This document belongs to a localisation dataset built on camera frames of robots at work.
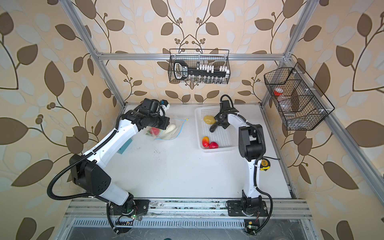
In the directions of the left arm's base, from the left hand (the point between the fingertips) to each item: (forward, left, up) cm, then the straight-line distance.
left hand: (170, 120), depth 81 cm
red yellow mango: (-2, -20, -18) cm, 27 cm away
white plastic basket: (+4, -31, -24) cm, 39 cm away
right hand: (+16, -30, -18) cm, 38 cm away
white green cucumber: (+5, +3, -19) cm, 20 cm away
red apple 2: (-4, -25, -19) cm, 32 cm away
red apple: (+4, +13, -16) cm, 21 cm away
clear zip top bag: (+10, -2, -16) cm, 19 cm away
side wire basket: (+4, -67, +11) cm, 68 cm away
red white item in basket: (+14, -59, +10) cm, 62 cm away
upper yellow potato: (+16, -23, -18) cm, 33 cm away
